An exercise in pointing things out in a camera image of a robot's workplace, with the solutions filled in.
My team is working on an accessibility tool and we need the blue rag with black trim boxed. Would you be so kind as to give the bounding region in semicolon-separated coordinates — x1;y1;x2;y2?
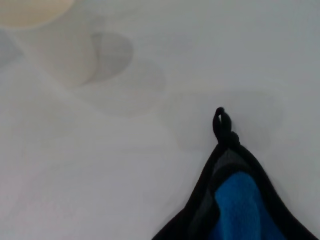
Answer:
150;106;320;240

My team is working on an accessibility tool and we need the white paper cup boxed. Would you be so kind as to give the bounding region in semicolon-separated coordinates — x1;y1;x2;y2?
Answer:
0;0;76;31

